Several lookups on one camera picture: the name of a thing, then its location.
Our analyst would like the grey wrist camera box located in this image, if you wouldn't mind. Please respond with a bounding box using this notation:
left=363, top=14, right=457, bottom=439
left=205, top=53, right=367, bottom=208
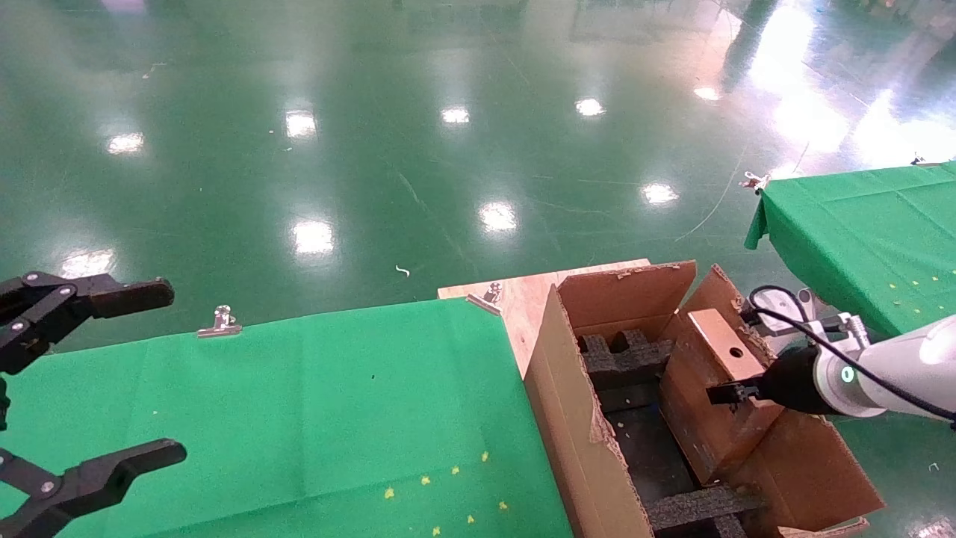
left=754, top=288, right=816, bottom=338

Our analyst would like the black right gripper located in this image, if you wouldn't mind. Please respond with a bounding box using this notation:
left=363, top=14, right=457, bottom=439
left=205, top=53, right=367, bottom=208
left=706, top=345, right=822, bottom=415

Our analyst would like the small brown cardboard box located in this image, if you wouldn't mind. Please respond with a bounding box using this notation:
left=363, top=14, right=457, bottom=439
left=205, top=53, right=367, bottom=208
left=659, top=308, right=786, bottom=485

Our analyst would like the black foam insert strip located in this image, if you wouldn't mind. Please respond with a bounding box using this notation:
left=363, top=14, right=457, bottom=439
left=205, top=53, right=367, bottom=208
left=642, top=484, right=770, bottom=538

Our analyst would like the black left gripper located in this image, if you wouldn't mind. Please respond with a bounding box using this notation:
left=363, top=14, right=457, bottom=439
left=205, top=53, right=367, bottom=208
left=0, top=272, right=187, bottom=538

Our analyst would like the grey metal camera bracket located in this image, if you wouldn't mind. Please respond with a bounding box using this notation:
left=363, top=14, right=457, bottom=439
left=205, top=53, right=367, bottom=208
left=810, top=312, right=873, bottom=348

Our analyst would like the black camera cable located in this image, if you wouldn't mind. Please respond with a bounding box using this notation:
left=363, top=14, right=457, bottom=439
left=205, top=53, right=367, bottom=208
left=749, top=286, right=956, bottom=428

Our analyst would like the large open brown carton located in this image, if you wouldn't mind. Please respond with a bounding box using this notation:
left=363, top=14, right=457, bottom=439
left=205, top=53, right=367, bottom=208
left=523, top=260, right=886, bottom=538

